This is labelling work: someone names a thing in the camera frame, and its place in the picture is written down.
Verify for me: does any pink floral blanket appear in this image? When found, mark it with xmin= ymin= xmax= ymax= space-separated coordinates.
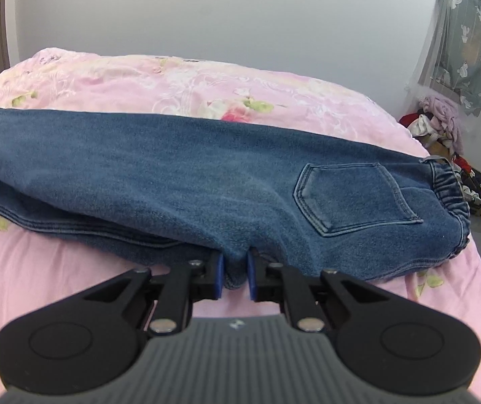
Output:
xmin=0 ymin=47 xmax=481 ymax=404

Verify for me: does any brown cardboard box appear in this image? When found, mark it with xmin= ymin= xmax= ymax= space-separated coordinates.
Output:
xmin=426 ymin=132 xmax=454 ymax=161

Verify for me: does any grey-green printed curtain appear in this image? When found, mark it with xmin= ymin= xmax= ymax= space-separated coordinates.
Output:
xmin=410 ymin=0 xmax=481 ymax=117

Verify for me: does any beige door frame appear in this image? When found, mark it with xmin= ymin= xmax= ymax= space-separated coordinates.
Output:
xmin=0 ymin=0 xmax=14 ymax=69

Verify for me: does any blue towel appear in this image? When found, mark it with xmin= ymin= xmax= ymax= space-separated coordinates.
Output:
xmin=0 ymin=108 xmax=472 ymax=290

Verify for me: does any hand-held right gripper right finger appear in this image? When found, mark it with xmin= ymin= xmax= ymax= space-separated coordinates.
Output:
xmin=246 ymin=248 xmax=397 ymax=333

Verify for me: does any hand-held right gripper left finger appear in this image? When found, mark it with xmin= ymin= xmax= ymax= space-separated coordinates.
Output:
xmin=78 ymin=251 xmax=225 ymax=337

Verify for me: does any pile of clothes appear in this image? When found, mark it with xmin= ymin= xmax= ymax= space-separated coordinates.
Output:
xmin=398 ymin=94 xmax=473 ymax=170

